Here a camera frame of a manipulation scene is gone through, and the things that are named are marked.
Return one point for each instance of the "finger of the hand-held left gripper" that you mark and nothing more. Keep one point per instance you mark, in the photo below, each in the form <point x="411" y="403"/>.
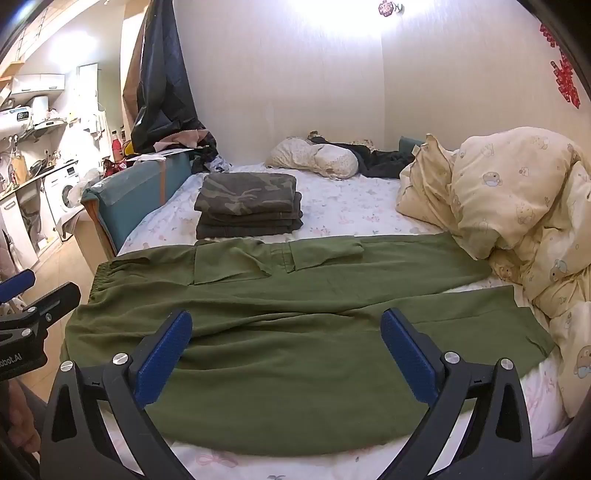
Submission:
<point x="18" y="284"/>
<point x="57" y="300"/>

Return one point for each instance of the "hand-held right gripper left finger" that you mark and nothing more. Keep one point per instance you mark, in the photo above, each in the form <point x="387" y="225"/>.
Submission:
<point x="164" y="355"/>

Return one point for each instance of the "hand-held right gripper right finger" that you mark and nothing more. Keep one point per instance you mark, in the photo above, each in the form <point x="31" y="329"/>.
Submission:
<point x="408" y="355"/>

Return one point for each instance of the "olive green pants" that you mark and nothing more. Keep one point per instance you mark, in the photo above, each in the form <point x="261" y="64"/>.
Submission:
<point x="277" y="350"/>

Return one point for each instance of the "folded dark grey pants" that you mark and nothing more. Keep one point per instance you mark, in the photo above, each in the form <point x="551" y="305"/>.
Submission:
<point x="249" y="232"/>
<point x="258" y="218"/>

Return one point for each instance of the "folded camouflage pants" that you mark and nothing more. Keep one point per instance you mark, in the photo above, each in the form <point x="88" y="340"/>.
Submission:
<point x="244" y="191"/>

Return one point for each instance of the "person's left hand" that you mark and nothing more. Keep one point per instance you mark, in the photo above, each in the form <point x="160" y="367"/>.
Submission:
<point x="23" y="415"/>

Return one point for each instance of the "white washing machine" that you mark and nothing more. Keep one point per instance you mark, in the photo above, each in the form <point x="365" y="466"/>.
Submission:
<point x="64" y="194"/>

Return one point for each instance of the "wooden cutting board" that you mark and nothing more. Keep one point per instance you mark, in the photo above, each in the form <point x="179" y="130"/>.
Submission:
<point x="19" y="170"/>

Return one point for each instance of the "white floral bed sheet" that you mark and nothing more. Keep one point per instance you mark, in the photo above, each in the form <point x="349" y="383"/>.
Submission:
<point x="351" y="207"/>

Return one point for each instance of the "red bottle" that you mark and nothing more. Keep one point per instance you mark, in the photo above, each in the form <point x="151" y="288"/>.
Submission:
<point x="116" y="146"/>

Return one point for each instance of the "white water heater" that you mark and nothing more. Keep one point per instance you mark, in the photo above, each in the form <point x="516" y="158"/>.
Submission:
<point x="18" y="117"/>

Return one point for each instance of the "cream cartoon print quilt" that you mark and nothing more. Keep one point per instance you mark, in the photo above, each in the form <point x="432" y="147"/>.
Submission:
<point x="508" y="194"/>

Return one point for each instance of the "black crumpled clothing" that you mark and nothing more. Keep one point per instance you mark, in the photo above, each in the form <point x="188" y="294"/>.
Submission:
<point x="383" y="161"/>

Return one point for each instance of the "dark patterned clothes pile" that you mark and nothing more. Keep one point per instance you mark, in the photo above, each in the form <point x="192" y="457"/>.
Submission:
<point x="210" y="157"/>

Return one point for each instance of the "teal padded panel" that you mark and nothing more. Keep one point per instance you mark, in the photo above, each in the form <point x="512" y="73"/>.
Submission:
<point x="410" y="144"/>

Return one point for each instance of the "white floral pillow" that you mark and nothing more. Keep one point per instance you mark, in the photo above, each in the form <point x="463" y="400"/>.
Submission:
<point x="323" y="159"/>

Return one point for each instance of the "black hanging plastic sheet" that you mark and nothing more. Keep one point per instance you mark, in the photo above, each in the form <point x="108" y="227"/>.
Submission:
<point x="161" y="83"/>

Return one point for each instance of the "brown hanging cloth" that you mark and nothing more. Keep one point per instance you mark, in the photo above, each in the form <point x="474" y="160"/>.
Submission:
<point x="133" y="69"/>

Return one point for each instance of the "teal bed frame board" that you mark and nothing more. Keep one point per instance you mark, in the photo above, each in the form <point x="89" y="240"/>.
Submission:
<point x="134" y="198"/>

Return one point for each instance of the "white wall cabinet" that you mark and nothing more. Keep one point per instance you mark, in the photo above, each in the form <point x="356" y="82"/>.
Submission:
<point x="39" y="84"/>

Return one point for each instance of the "red paper wall decoration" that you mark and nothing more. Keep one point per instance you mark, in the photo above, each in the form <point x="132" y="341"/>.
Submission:
<point x="564" y="74"/>

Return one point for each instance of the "small floral wall ornament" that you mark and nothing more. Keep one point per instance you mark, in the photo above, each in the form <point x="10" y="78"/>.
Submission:
<point x="388" y="7"/>

